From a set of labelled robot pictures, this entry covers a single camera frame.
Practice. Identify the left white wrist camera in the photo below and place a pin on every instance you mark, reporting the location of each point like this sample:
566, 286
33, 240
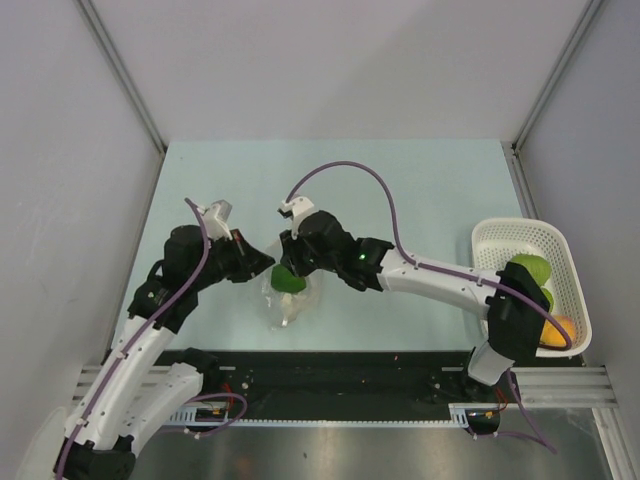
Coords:
215, 218

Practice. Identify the aluminium frame rail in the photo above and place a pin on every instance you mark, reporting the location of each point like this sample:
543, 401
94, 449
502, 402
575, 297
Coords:
539, 387

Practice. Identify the left aluminium corner post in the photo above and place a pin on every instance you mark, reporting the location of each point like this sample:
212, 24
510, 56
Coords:
116, 64

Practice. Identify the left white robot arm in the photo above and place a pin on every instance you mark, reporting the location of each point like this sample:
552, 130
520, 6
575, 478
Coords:
112, 423

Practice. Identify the right aluminium corner post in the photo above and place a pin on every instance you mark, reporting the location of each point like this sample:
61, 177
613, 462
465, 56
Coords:
569, 50

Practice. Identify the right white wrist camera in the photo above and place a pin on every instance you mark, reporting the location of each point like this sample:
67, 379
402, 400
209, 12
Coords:
297, 210

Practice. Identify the white perforated plastic basket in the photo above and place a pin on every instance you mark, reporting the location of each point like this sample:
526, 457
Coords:
495, 241

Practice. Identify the dark green fake pepper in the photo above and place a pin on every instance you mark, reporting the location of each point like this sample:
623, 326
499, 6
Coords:
283, 281

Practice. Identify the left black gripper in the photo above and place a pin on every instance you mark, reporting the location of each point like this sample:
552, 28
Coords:
249, 260

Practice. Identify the clear polka dot zip bag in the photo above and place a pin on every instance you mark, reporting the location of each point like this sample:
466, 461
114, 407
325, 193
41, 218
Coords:
281, 309

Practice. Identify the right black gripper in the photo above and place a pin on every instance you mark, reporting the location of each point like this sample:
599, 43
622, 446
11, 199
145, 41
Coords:
291, 254

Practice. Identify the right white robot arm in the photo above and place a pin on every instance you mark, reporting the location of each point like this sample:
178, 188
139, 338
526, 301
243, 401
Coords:
510, 300

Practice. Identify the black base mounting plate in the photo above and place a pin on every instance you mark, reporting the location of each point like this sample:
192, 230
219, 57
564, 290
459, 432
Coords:
355, 385

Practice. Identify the aluminium corner post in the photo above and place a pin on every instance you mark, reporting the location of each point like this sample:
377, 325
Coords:
569, 50
116, 64

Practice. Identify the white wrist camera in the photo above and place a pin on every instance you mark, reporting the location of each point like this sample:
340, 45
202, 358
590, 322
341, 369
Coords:
215, 218
297, 210

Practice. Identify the light green fake fruit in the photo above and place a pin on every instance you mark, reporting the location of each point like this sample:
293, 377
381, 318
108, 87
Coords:
537, 266

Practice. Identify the white slotted cable duct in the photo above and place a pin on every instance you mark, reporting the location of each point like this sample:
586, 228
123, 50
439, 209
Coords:
459, 416

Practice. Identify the green fake apple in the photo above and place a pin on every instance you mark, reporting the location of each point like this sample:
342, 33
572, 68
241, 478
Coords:
549, 297

